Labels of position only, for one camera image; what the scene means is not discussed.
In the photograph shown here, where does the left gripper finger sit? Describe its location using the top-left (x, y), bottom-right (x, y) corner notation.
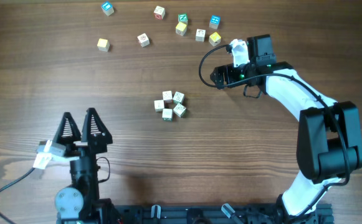
top-left (81, 108), bottom-right (113, 146)
top-left (53, 112), bottom-right (81, 146)

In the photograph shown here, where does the plain white block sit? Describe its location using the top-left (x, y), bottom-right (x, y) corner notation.
top-left (162, 108), bottom-right (173, 121)
top-left (154, 100), bottom-right (165, 112)

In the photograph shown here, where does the red-framed picture block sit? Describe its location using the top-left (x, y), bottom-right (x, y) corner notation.
top-left (162, 91), bottom-right (173, 103)

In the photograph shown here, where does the white block green edge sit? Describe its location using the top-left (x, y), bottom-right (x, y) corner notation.
top-left (173, 103), bottom-right (186, 118)
top-left (173, 91), bottom-right (185, 104)

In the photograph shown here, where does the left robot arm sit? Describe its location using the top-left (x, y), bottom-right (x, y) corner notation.
top-left (53, 108), bottom-right (116, 223)

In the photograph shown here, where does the yellow block right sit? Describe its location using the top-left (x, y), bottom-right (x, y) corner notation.
top-left (209, 32), bottom-right (221, 47)

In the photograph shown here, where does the yellow block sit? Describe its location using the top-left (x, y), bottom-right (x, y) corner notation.
top-left (176, 22), bottom-right (187, 36)
top-left (209, 32), bottom-right (221, 47)
top-left (97, 39), bottom-right (110, 52)

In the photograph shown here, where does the blue block top right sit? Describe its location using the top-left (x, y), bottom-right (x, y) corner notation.
top-left (209, 15), bottom-right (221, 29)

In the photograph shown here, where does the yellow block centre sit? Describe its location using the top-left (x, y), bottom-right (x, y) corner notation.
top-left (176, 22), bottom-right (187, 36)

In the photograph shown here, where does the green letter N block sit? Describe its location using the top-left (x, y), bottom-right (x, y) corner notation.
top-left (178, 13), bottom-right (188, 24)

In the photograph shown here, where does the yellow block left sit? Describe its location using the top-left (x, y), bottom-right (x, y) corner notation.
top-left (97, 39), bottom-right (110, 52)

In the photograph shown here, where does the white block red picture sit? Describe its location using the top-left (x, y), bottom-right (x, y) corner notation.
top-left (137, 33), bottom-right (150, 47)

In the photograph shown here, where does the red-edged block top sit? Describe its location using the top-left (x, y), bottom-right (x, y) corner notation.
top-left (154, 6), bottom-right (165, 20)

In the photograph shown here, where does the blue letter block far left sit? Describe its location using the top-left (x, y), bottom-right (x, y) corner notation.
top-left (101, 2), bottom-right (114, 16)

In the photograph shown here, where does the right camera cable black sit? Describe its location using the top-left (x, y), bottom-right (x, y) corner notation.
top-left (198, 44), bottom-right (352, 218)

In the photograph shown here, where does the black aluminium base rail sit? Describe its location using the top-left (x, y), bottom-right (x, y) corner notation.
top-left (105, 203), bottom-right (335, 224)

